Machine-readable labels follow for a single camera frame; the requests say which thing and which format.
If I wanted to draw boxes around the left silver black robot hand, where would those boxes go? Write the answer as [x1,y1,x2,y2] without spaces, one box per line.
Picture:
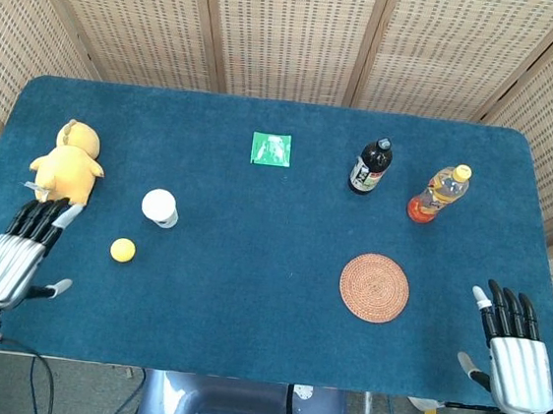
[0,190,84,317]

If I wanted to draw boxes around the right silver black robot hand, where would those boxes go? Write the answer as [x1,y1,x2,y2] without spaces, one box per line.
[451,276,553,414]

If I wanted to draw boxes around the white floral paper cup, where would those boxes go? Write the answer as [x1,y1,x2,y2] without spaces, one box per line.
[138,186,182,231]

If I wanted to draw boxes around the yellow plush toy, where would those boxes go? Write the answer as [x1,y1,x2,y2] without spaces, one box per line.
[20,114,111,210]

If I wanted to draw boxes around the round woven rattan coaster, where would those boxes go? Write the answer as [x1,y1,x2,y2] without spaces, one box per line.
[335,250,414,328]

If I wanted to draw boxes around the woven wooden folding screen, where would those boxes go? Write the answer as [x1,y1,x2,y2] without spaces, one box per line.
[0,0,553,361]

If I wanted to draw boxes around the yellow ball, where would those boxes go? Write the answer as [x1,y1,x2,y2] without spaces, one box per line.
[108,236,139,266]

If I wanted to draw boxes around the orange drink bottle yellow cap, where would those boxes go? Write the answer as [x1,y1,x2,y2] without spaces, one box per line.
[404,158,475,231]

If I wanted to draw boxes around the dark bottle with black cap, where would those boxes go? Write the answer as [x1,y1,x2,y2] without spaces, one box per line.
[346,133,396,199]

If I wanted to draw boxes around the blue table cloth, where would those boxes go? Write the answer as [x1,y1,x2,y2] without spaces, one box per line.
[0,69,553,414]

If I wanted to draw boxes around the grey-blue robot torso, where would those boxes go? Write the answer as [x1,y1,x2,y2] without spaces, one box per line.
[134,368,353,414]

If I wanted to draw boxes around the green square packet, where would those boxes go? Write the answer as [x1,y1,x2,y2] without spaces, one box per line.
[248,131,295,169]

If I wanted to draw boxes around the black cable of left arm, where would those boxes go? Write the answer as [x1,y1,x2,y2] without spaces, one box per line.
[0,336,61,414]

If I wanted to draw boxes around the blue floor cable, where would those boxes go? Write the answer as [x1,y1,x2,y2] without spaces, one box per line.
[104,365,149,414]

